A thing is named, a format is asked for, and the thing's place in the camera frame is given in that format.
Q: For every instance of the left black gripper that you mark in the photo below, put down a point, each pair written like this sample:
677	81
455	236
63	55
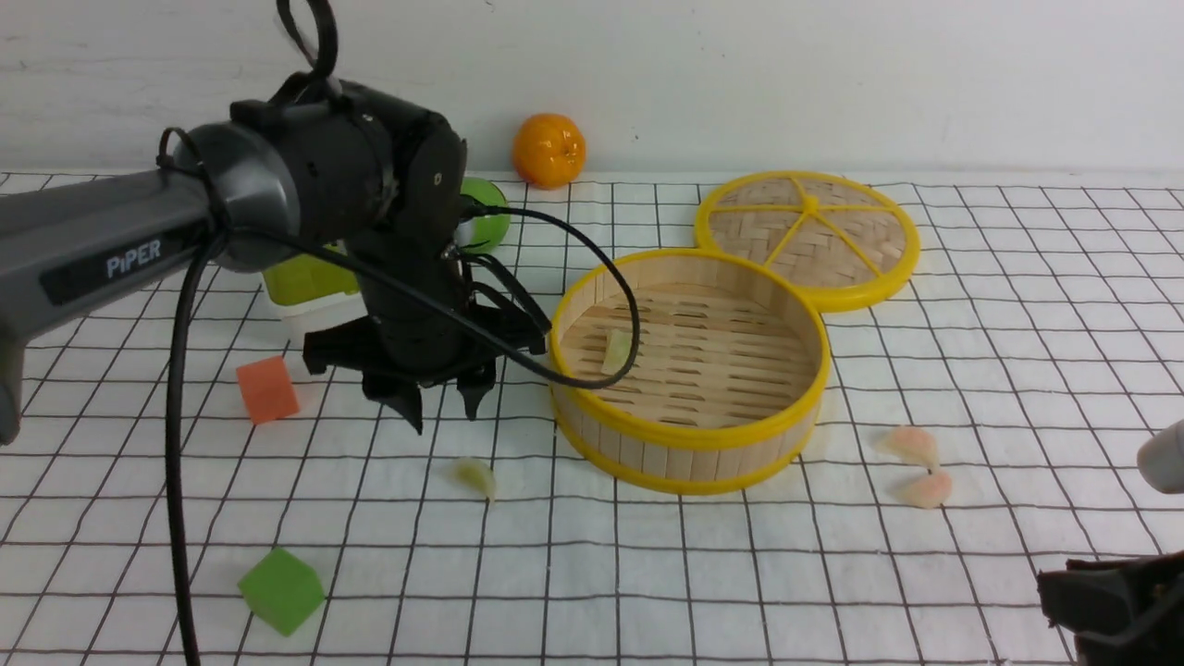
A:
401	346

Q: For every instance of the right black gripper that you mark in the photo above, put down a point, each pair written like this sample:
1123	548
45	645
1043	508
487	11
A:
1118	611

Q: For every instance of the green dumpling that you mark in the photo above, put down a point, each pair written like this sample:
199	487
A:
478	475
619	342

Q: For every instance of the pink dumpling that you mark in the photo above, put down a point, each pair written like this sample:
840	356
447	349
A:
927	492
913	445

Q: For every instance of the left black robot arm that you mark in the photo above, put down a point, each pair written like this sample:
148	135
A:
351	165

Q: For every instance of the bamboo steamer tray yellow rim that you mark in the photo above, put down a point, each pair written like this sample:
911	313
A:
726	388

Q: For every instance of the bamboo steamer lid yellow rim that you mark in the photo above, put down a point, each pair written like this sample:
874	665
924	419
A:
845	245

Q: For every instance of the green lid white storage box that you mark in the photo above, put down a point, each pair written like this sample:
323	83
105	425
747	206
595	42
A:
308	295

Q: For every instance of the green toy ball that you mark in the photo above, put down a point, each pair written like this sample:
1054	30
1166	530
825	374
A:
491	229

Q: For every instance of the orange foam cube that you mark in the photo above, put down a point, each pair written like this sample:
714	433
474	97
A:
267	391

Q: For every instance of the checkered white tablecloth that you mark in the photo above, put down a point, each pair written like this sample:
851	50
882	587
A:
1039	342

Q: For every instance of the green foam cube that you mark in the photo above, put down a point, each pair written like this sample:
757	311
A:
282	590

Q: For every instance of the orange toy fruit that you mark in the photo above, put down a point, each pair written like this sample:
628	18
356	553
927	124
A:
549	151

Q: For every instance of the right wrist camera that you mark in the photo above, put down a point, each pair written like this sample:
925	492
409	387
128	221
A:
1161	461

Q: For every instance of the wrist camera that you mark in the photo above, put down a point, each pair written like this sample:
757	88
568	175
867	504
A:
1161	461
465	237

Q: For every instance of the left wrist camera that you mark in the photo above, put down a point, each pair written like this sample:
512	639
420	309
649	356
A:
465	237

